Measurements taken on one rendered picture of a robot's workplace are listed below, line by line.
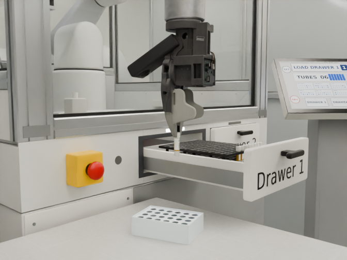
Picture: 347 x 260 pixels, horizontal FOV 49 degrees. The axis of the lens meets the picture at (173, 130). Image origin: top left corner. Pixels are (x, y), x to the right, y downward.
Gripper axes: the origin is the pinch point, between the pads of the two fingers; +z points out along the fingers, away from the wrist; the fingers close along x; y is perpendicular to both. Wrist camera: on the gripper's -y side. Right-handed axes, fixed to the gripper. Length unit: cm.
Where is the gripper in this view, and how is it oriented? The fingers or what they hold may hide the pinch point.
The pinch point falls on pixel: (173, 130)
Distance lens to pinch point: 73.0
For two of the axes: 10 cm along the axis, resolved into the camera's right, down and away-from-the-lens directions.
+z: -0.1, 9.9, 1.0
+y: 9.1, 0.5, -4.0
